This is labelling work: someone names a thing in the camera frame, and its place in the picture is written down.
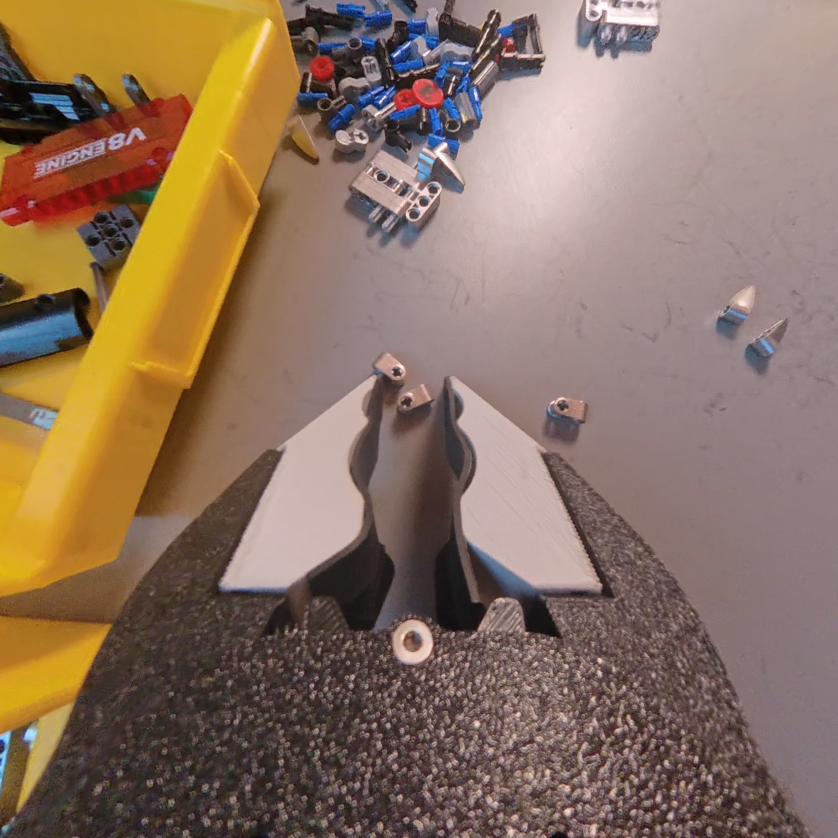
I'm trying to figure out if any yellow bin with black parts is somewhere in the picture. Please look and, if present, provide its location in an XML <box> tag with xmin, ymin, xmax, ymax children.
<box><xmin>0</xmin><ymin>0</ymin><xmax>301</xmax><ymax>598</ymax></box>

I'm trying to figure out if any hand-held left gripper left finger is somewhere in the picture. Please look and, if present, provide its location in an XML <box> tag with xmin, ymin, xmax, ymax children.
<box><xmin>219</xmin><ymin>378</ymin><xmax>394</xmax><ymax>629</ymax></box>

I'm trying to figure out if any small grey beam assembly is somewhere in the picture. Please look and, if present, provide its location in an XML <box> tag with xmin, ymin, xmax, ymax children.
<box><xmin>349</xmin><ymin>147</ymin><xmax>443</xmax><ymax>235</ymax></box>
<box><xmin>582</xmin><ymin>0</ymin><xmax>663</xmax><ymax>48</ymax></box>

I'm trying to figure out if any red building part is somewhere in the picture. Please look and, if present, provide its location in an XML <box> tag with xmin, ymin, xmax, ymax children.
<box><xmin>0</xmin><ymin>95</ymin><xmax>192</xmax><ymax>227</ymax></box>

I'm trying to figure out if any yellow bin with grey parts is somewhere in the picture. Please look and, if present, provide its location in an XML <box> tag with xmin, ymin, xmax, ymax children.
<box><xmin>0</xmin><ymin>613</ymin><xmax>119</xmax><ymax>819</ymax></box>

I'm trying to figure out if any pile of small coloured pieces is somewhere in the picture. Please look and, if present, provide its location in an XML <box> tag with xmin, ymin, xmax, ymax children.
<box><xmin>286</xmin><ymin>0</ymin><xmax>546</xmax><ymax>155</ymax></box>

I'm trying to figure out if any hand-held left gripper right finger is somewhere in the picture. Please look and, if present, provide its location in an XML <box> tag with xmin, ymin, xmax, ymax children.
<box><xmin>439</xmin><ymin>378</ymin><xmax>606</xmax><ymax>629</ymax></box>

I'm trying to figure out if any grey desk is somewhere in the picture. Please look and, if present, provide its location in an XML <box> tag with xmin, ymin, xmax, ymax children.
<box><xmin>0</xmin><ymin>0</ymin><xmax>838</xmax><ymax>826</ymax></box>

